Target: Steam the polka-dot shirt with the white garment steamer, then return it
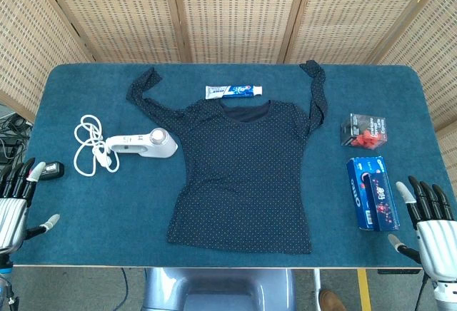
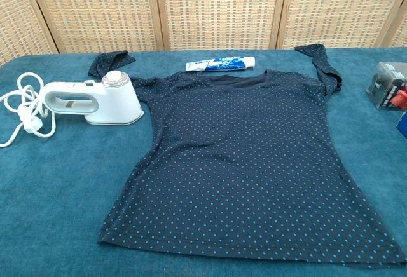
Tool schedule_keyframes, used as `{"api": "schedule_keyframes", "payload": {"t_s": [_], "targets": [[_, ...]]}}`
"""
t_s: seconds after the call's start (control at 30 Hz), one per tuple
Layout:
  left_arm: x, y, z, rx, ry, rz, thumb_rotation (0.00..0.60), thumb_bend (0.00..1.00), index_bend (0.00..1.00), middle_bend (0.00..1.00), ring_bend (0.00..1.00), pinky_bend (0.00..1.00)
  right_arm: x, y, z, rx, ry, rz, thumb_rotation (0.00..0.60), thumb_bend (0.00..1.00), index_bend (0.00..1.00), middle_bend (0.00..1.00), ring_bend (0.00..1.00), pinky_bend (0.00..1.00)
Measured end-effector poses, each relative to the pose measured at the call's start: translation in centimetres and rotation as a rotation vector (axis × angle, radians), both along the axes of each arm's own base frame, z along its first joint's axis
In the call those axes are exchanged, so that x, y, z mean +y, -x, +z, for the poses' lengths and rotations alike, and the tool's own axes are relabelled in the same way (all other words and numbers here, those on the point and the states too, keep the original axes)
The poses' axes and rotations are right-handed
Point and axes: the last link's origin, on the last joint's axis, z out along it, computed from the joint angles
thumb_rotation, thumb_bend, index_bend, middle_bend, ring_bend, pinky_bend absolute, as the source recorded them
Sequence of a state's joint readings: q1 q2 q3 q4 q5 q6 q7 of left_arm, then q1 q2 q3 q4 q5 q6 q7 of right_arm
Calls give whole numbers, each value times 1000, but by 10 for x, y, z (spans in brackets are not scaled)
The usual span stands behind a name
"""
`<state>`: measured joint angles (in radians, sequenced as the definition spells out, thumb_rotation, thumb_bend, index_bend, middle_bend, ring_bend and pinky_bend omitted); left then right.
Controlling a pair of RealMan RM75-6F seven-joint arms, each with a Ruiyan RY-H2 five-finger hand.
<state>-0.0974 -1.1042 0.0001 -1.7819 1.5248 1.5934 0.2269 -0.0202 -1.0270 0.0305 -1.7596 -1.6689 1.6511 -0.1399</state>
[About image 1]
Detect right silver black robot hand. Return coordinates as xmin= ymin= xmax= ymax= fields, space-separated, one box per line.
xmin=388 ymin=175 xmax=457 ymax=284

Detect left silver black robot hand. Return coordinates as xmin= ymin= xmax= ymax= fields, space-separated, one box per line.
xmin=0 ymin=157 xmax=61 ymax=255

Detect white power cord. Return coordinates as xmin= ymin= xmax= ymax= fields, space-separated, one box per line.
xmin=74 ymin=113 xmax=121 ymax=176

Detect white handheld garment steamer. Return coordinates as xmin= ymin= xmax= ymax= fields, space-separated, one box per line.
xmin=105 ymin=128 xmax=179 ymax=160

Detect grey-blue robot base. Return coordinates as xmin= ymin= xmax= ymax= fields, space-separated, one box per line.
xmin=142 ymin=267 xmax=297 ymax=311

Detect navy dotted long-sleeve shirt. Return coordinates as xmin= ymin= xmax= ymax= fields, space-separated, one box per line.
xmin=126 ymin=59 xmax=328 ymax=255

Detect black table control panel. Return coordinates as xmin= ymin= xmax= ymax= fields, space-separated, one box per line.
xmin=377 ymin=267 xmax=422 ymax=275

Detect small black bottle red cap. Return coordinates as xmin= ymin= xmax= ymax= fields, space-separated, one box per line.
xmin=37 ymin=160 xmax=65 ymax=183

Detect narrow blue box red print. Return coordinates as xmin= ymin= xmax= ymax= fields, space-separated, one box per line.
xmin=367 ymin=171 xmax=401 ymax=233

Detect blue Oreo cookie box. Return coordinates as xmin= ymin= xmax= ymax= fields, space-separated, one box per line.
xmin=346 ymin=156 xmax=386 ymax=232

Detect brown shoe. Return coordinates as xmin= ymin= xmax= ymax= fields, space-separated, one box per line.
xmin=318 ymin=289 xmax=347 ymax=311

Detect black box with red items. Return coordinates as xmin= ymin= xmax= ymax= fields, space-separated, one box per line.
xmin=339 ymin=113 xmax=388 ymax=151

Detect blue white toothpaste tube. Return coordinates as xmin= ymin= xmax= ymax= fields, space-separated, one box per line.
xmin=204 ymin=83 xmax=263 ymax=101

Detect woven wooden folding screen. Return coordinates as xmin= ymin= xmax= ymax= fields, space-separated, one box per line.
xmin=0 ymin=0 xmax=457 ymax=176

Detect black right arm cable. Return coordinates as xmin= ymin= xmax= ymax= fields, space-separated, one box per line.
xmin=413 ymin=274 xmax=430 ymax=311

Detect black floor cables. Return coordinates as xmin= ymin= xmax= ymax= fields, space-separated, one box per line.
xmin=0 ymin=113 xmax=33 ymax=164

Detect black cable under table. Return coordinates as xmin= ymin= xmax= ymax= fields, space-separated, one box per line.
xmin=119 ymin=267 xmax=130 ymax=305

